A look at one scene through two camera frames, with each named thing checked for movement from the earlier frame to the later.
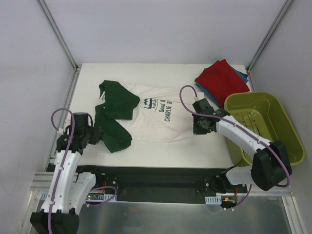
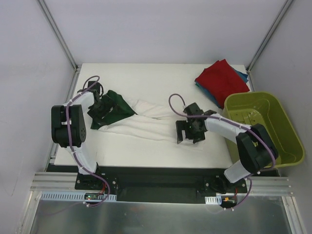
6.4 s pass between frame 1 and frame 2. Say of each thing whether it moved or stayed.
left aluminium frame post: stayed
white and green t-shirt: moved
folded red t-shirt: stayed
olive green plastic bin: stayed
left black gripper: moved
